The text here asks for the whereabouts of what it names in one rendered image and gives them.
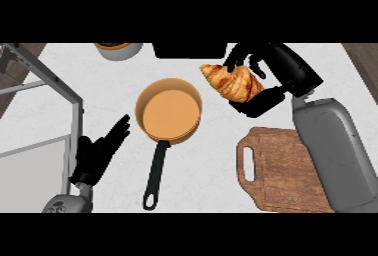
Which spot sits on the golden brown croissant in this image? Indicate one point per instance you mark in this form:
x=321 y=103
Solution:
x=234 y=82

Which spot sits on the brown wooden cutting board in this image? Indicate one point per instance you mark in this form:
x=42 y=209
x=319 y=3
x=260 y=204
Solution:
x=278 y=170

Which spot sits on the black appliance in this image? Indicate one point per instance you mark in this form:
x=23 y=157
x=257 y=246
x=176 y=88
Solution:
x=189 y=50

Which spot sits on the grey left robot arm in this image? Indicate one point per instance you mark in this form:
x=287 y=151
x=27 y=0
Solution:
x=70 y=201

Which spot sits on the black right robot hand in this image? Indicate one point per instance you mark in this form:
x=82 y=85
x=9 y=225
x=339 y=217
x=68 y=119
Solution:
x=290 y=71

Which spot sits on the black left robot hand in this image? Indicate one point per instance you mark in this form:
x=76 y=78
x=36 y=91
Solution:
x=101 y=151

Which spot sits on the white pot with brown rim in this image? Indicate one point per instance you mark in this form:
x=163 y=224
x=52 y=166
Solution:
x=119 y=50

